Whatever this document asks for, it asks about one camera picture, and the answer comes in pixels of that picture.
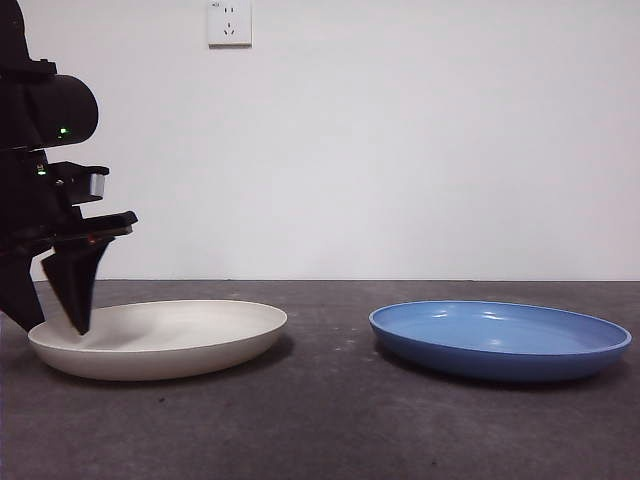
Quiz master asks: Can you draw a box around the white round plate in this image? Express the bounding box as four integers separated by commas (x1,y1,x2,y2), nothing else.
28,298,290,382

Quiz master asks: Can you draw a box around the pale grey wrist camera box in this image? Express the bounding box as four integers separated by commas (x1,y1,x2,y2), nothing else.
87,167,110,197

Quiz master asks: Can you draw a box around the blue round plate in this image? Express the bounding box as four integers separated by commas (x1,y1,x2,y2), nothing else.
368,299,633,384

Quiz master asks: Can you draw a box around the white wall socket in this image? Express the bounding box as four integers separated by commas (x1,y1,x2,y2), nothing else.
207,0,253,50

